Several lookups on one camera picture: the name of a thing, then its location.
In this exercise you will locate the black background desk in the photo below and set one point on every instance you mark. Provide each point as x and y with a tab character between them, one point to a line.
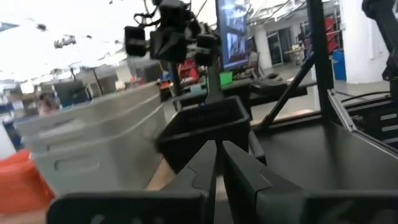
280	88

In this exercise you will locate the silver aluminium rail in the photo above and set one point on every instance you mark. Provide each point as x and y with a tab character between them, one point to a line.
342	110

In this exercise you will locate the green box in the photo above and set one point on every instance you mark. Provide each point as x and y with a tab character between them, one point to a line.
226	78

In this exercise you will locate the black slotted plastic basket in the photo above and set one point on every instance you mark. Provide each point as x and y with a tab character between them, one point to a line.
202	124

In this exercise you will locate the person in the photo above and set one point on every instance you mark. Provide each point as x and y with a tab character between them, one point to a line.
46	104

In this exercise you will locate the white plastic storage bin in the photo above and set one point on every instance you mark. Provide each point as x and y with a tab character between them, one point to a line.
109	161
93	129
87	109

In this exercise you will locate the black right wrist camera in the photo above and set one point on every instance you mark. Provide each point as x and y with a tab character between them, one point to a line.
172	12

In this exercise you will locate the blue barrel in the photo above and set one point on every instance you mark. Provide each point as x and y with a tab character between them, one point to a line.
339	63

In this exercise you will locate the large display screen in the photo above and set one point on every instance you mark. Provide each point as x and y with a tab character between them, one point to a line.
233	31

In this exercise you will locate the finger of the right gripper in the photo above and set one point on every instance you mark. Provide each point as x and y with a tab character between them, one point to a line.
178	45
160	45

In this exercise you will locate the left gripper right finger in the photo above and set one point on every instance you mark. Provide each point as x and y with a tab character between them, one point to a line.
264	205

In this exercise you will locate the orange slotted plastic basket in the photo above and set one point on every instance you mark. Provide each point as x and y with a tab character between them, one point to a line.
21	183

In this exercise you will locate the black aluminium rig frame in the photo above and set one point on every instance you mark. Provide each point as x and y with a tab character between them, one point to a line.
317	46

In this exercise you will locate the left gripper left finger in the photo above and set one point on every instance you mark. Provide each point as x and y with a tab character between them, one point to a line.
174	205

